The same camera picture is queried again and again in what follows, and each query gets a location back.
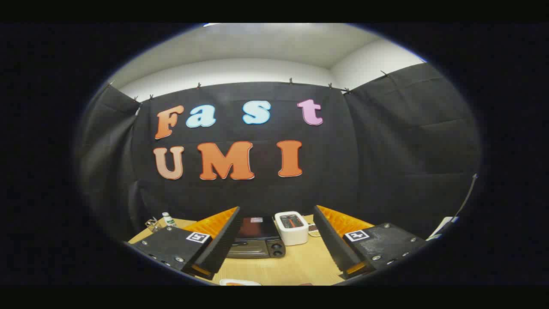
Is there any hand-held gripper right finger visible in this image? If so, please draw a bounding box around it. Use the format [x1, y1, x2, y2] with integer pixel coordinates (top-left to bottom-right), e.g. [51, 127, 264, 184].
[313, 205, 427, 279]

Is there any black toaster oven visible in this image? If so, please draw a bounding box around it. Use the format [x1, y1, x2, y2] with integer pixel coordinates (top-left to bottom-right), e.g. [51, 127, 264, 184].
[226, 217, 287, 259]

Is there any white bread toaster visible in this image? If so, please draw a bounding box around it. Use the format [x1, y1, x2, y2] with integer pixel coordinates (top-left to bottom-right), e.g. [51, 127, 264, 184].
[274, 211, 309, 246]

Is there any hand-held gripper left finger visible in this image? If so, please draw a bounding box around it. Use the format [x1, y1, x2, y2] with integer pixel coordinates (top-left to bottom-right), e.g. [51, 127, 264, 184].
[129, 206, 241, 280]

